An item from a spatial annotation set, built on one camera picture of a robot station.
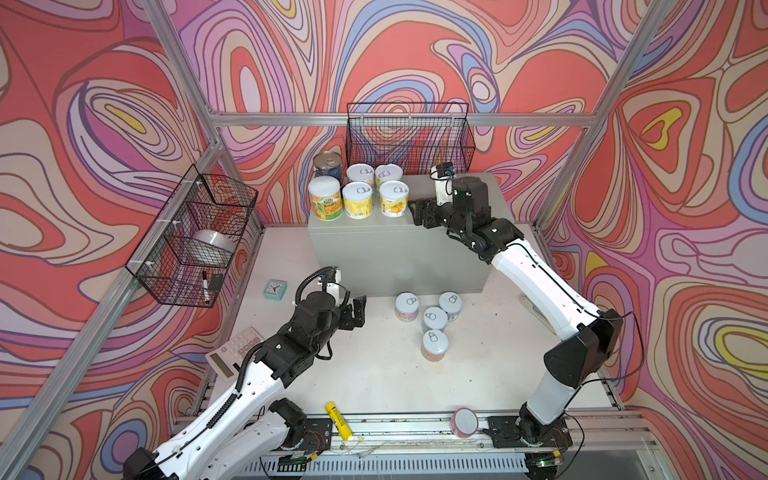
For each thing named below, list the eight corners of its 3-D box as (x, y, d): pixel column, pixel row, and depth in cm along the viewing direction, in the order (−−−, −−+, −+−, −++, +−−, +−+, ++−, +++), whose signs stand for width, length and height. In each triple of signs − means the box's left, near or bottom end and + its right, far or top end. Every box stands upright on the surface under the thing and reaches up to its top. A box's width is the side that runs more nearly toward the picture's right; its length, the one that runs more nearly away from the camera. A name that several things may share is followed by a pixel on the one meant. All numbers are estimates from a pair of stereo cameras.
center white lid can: (426, 337, 92) (428, 328, 87) (417, 319, 95) (419, 311, 91) (447, 328, 93) (450, 320, 89) (438, 312, 97) (441, 303, 93)
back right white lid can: (440, 322, 95) (442, 313, 90) (437, 300, 100) (439, 291, 96) (460, 322, 95) (464, 313, 90) (456, 300, 100) (460, 291, 96)
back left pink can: (395, 322, 95) (396, 313, 90) (395, 300, 100) (395, 291, 96) (418, 322, 95) (420, 313, 90) (417, 300, 100) (418, 291, 96)
